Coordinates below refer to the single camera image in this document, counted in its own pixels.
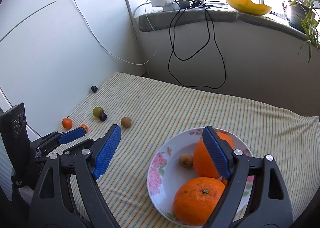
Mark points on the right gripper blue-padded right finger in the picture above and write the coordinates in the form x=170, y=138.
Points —
x=269, y=203

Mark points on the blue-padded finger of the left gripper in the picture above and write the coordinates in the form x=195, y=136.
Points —
x=71, y=135

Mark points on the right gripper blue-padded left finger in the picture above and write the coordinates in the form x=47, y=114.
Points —
x=53, y=204

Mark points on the small tangerine with stem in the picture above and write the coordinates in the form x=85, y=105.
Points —
x=67, y=123

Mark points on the tiny orange kumquat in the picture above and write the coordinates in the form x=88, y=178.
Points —
x=85, y=127

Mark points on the dark purple grape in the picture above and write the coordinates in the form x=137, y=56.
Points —
x=103, y=117

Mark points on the large orange with stem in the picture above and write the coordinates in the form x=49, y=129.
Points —
x=195, y=200

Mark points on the large smooth orange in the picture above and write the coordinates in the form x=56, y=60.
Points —
x=203, y=164

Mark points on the small brown longan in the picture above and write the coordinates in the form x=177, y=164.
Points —
x=186, y=161

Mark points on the medium mandarin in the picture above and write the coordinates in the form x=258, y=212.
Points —
x=224, y=181

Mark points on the green grape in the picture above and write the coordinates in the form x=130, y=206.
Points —
x=97, y=111

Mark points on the brown kiwi fruit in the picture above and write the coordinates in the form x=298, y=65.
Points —
x=126, y=122

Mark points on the striped tablecloth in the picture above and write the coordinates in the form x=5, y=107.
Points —
x=160, y=111

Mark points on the floral white ceramic plate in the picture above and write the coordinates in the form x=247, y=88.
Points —
x=166, y=175

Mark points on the grey windowsill mat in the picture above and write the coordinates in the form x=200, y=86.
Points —
x=162, y=20

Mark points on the white power strip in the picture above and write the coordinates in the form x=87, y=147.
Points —
x=166, y=5

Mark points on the potted spider plant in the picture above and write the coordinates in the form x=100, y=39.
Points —
x=301, y=15

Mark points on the yellow bowl on windowsill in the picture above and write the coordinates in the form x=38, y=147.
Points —
x=248, y=7

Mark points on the dark stone by wall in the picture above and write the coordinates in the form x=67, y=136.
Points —
x=94, y=89

